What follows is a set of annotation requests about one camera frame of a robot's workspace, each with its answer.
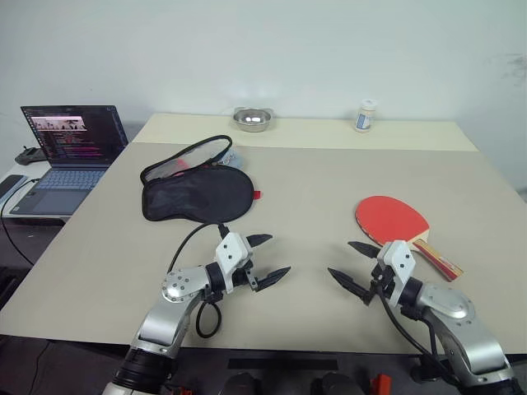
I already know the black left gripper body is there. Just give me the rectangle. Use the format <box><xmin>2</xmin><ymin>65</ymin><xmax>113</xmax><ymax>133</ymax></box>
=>
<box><xmin>230</xmin><ymin>242</ymin><xmax>261</xmax><ymax>294</ymax></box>

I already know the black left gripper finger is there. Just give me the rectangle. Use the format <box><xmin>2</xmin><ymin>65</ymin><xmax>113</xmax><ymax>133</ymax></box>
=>
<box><xmin>250</xmin><ymin>266</ymin><xmax>292</xmax><ymax>294</ymax></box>
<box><xmin>246</xmin><ymin>233</ymin><xmax>273</xmax><ymax>249</ymax></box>

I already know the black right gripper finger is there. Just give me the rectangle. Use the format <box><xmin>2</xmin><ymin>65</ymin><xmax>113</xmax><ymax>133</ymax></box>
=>
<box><xmin>327</xmin><ymin>267</ymin><xmax>374</xmax><ymax>305</ymax></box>
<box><xmin>347</xmin><ymin>240</ymin><xmax>380</xmax><ymax>259</ymax></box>

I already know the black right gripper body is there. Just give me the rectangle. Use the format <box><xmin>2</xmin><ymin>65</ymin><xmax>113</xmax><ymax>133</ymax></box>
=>
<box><xmin>369</xmin><ymin>264</ymin><xmax>396</xmax><ymax>296</ymax></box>

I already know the red table tennis paddle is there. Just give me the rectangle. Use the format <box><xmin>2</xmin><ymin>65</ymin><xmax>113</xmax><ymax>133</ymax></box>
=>
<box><xmin>354</xmin><ymin>194</ymin><xmax>465</xmax><ymax>283</ymax></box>

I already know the black zippered pouch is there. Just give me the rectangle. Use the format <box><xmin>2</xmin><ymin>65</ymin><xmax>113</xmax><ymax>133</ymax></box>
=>
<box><xmin>139</xmin><ymin>134</ymin><xmax>264</xmax><ymax>223</ymax></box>

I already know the grey white plush zipper charm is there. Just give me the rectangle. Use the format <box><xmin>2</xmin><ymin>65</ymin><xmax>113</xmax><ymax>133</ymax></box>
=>
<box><xmin>216</xmin><ymin>148</ymin><xmax>245</xmax><ymax>168</ymax></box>

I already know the black flat bar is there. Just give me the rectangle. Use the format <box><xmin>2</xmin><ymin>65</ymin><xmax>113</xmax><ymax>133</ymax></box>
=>
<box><xmin>227</xmin><ymin>358</ymin><xmax>339</xmax><ymax>371</ymax></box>

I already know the dark rounded shape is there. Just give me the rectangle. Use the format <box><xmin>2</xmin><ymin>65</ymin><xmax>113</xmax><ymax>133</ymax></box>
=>
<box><xmin>222</xmin><ymin>371</ymin><xmax>263</xmax><ymax>395</ymax></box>
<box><xmin>310</xmin><ymin>371</ymin><xmax>363</xmax><ymax>395</ymax></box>

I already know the small red block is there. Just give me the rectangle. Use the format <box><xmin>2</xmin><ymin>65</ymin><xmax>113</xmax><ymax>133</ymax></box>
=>
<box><xmin>370</xmin><ymin>373</ymin><xmax>392</xmax><ymax>395</ymax></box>

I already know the stainless steel bowl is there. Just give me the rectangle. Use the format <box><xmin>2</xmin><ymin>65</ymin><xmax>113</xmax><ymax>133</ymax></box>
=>
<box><xmin>232</xmin><ymin>106</ymin><xmax>275</xmax><ymax>133</ymax></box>

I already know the small white bottle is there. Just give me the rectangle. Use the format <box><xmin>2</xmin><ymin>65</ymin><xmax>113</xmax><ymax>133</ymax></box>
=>
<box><xmin>353</xmin><ymin>98</ymin><xmax>379</xmax><ymax>133</ymax></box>

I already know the open grey laptop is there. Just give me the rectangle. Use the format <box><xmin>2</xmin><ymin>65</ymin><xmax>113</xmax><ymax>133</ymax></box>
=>
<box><xmin>1</xmin><ymin>105</ymin><xmax>129</xmax><ymax>217</ymax></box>

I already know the dark grey handheld controller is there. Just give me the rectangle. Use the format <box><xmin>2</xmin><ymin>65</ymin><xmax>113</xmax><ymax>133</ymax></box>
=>
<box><xmin>15</xmin><ymin>146</ymin><xmax>46</xmax><ymax>165</ymax></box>

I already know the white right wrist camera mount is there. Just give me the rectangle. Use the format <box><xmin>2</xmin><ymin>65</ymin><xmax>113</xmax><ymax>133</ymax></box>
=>
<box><xmin>376</xmin><ymin>239</ymin><xmax>415</xmax><ymax>309</ymax></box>

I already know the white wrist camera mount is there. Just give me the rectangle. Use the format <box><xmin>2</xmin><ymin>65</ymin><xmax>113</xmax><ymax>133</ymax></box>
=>
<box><xmin>376</xmin><ymin>239</ymin><xmax>415</xmax><ymax>309</ymax></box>
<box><xmin>214</xmin><ymin>231</ymin><xmax>256</xmax><ymax>294</ymax></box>

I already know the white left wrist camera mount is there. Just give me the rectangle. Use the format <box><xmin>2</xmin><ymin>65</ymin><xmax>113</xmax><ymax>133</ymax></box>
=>
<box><xmin>214</xmin><ymin>231</ymin><xmax>256</xmax><ymax>294</ymax></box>

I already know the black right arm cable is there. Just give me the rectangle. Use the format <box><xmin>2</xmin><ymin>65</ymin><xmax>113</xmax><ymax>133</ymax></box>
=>
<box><xmin>376</xmin><ymin>283</ymin><xmax>466</xmax><ymax>395</ymax></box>

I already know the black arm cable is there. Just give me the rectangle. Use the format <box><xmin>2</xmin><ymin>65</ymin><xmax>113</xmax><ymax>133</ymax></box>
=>
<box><xmin>376</xmin><ymin>283</ymin><xmax>466</xmax><ymax>395</ymax></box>
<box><xmin>166</xmin><ymin>221</ymin><xmax>230</xmax><ymax>339</ymax></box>

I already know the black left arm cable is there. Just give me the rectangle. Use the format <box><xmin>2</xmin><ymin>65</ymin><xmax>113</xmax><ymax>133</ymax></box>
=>
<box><xmin>166</xmin><ymin>221</ymin><xmax>230</xmax><ymax>339</ymax></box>

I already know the thin black laptop cable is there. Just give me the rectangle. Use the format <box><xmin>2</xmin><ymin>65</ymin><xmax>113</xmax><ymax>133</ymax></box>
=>
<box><xmin>0</xmin><ymin>177</ymin><xmax>42</xmax><ymax>267</ymax></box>

